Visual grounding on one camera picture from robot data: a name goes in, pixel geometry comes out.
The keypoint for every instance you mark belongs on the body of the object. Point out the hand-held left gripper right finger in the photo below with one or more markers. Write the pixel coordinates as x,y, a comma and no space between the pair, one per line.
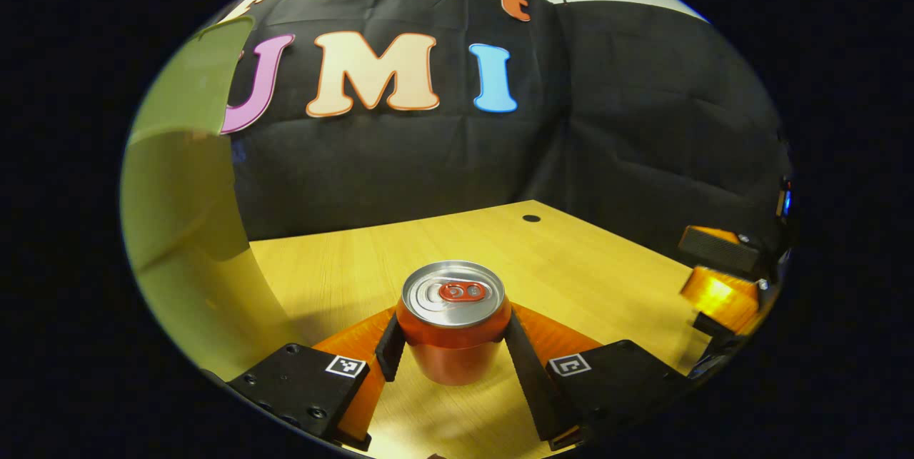
528,380

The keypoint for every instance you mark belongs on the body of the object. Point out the green desktop garbage bin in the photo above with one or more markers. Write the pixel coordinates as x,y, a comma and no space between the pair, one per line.
186,230

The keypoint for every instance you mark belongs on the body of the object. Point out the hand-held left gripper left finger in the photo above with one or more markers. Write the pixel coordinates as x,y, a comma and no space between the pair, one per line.
391,352

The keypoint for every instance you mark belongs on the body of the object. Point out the red pop can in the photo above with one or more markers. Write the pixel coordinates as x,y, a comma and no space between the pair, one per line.
453,345

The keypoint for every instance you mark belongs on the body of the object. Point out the black backdrop cloth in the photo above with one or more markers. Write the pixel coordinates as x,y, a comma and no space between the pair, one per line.
428,159

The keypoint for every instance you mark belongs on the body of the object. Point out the wooden desktop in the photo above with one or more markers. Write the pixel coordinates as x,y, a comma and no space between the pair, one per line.
571,273

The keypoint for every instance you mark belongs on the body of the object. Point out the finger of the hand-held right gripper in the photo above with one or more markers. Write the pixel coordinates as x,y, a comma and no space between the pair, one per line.
721,295
717,252

